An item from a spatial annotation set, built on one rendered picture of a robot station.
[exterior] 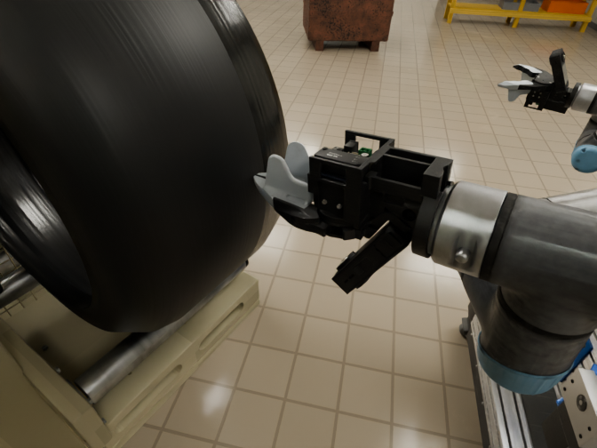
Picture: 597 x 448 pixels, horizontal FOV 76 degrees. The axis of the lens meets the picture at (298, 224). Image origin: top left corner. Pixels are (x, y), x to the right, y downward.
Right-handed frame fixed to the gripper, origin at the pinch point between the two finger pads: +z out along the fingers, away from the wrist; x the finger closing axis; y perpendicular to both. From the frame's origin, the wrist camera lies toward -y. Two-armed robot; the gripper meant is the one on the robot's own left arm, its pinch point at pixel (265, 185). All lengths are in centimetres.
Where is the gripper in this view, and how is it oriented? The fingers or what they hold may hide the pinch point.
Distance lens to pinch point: 44.8
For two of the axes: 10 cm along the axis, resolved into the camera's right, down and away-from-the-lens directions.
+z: -8.3, -2.9, 4.8
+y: -0.5, -8.1, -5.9
